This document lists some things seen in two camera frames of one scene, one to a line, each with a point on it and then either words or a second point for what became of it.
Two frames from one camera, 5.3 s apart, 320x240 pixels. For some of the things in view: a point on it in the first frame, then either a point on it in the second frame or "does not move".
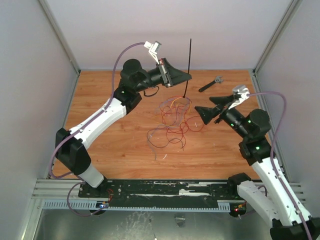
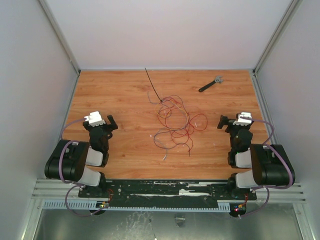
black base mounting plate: (158, 190) does not move
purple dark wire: (161, 127) → (173, 115)
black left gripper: (172, 76) → (110, 127)
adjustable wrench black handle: (207, 85) does not move
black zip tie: (189, 65) → (154, 87)
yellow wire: (182, 97) → (163, 115)
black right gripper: (223, 109) → (231, 123)
